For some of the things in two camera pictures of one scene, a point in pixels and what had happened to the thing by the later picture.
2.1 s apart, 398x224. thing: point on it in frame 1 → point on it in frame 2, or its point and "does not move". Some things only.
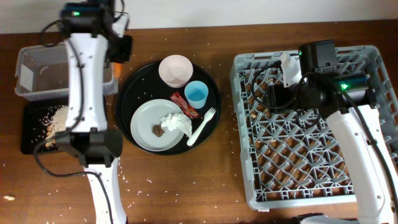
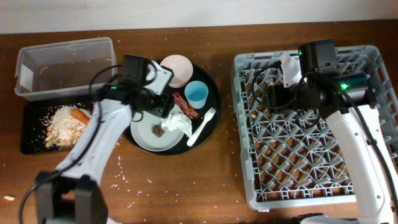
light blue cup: [196, 93] does not move
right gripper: [276, 95] does not move
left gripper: [126, 56] → [164, 102]
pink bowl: [176, 71] does not move
